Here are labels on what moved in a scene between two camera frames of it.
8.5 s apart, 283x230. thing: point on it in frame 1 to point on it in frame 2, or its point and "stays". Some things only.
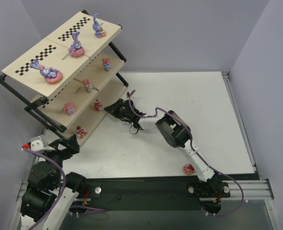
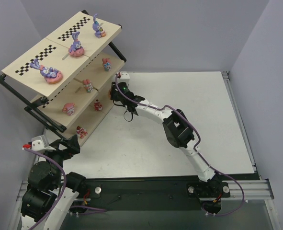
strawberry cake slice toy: x=81 y=132 stays
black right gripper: x=121 y=109 to x=115 y=93
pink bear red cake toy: x=97 y=105 stays
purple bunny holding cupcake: x=99 y=32 stays
